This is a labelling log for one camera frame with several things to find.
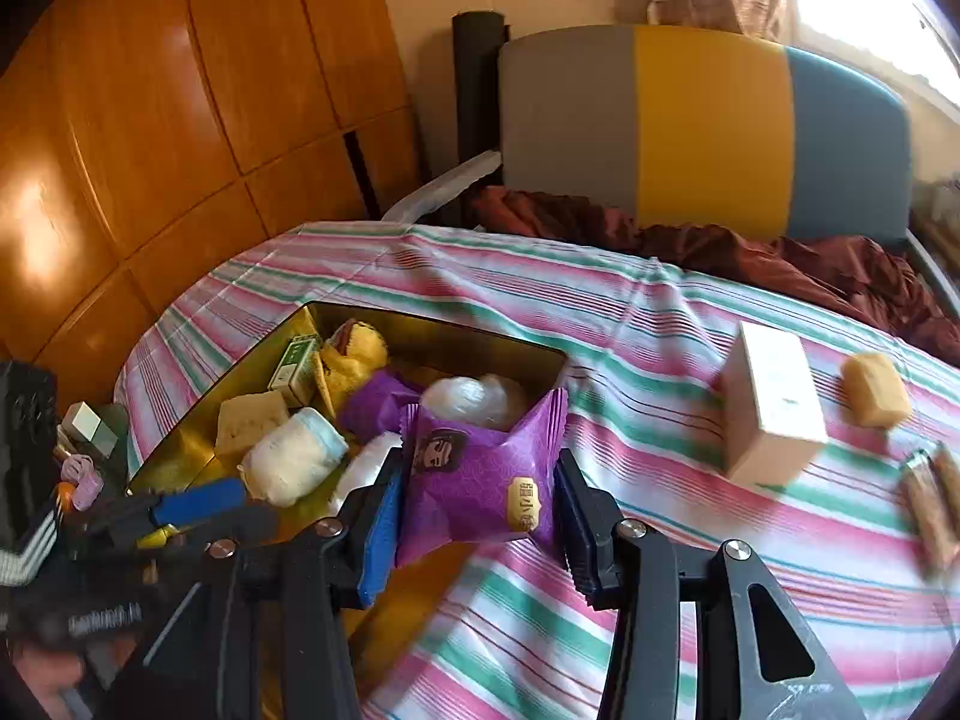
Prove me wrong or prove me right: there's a striped tablecloth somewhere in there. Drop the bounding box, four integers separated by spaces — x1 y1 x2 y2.
112 221 960 720

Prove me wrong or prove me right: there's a brown cracker packet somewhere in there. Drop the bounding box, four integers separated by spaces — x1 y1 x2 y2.
898 448 957 578

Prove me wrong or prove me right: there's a gold tin box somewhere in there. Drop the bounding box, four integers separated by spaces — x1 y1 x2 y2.
124 301 571 698

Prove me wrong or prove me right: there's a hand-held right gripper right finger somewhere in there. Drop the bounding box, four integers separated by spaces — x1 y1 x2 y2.
553 448 871 720

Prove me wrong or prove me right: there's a small green box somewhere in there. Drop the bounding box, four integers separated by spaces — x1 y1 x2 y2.
268 336 325 407

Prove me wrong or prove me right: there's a bright window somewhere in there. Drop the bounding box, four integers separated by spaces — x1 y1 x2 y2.
784 0 960 110

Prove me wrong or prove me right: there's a maroon cloth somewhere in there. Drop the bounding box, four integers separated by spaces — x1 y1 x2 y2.
465 186 960 368

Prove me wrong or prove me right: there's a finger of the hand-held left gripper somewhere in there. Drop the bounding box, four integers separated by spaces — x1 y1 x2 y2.
82 476 248 541
161 502 280 552

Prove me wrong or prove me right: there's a white cardboard box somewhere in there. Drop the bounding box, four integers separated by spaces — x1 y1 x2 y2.
721 321 830 487

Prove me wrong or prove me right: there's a yellow plush cloth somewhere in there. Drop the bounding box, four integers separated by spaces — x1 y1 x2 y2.
313 317 391 421

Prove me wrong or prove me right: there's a small purple trinket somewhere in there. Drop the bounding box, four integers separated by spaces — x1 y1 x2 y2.
61 456 104 511

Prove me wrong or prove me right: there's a yellow sponge with imprint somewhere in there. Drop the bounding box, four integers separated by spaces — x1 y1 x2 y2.
214 388 292 458

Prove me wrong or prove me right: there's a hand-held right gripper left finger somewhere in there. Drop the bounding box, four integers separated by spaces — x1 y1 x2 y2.
105 448 410 720

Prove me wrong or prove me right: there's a wooden wardrobe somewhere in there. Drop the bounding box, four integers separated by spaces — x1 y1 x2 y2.
0 0 421 406

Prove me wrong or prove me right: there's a grey white small cube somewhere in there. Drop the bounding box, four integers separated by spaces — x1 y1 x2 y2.
60 401 119 458

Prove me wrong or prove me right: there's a grey yellow blue armchair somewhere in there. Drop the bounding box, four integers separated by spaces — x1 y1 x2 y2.
382 24 960 293

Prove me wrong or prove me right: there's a purple snack packet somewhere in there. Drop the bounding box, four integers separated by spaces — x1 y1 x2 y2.
396 388 571 567
337 369 421 445

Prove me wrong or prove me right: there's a dark green container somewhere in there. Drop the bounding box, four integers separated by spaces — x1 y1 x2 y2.
97 403 134 481

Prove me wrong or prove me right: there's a clear plastic bag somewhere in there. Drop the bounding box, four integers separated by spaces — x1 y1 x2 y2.
420 373 533 432
328 431 406 515

